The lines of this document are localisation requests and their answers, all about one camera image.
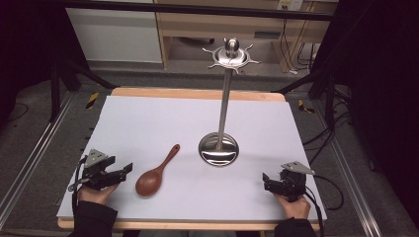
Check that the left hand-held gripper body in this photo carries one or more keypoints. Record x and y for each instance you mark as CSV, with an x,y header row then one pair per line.
x,y
95,174

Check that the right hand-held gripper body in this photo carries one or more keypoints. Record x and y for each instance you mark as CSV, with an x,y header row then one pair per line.
x,y
293,181

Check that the brown wooden spoon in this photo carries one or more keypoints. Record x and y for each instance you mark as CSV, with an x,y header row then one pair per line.
x,y
151,182

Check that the steel utensil rack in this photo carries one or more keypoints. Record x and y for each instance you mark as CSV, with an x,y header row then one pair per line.
x,y
224,108

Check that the person's left hand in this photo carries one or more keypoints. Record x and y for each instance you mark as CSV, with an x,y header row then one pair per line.
x,y
95,195

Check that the person's right hand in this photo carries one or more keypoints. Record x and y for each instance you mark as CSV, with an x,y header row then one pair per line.
x,y
296,207

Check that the yellow black floor tape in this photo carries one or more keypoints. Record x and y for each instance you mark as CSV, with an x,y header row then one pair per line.
x,y
304,107
92,100

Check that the white table mat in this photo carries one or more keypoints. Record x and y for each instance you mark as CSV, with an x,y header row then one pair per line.
x,y
184,125

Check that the black metal stand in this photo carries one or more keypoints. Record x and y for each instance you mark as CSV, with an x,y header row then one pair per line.
x,y
56,89
329,95

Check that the wooden table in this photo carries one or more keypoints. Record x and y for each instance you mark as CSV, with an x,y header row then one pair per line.
x,y
197,94

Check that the dark curtain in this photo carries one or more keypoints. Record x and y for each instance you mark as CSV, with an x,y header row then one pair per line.
x,y
382,98
26,42

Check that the white cabinet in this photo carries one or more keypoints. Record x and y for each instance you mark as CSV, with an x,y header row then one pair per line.
x,y
115,34

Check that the light wooden desk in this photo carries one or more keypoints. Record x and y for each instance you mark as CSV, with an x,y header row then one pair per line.
x,y
210,24

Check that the aluminium floor rail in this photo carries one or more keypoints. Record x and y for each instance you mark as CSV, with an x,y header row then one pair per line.
x,y
36,151
349,171

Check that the black horizontal frame bar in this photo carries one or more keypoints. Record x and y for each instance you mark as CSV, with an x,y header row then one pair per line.
x,y
197,9

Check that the white wall socket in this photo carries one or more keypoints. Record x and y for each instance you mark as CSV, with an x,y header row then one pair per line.
x,y
290,4

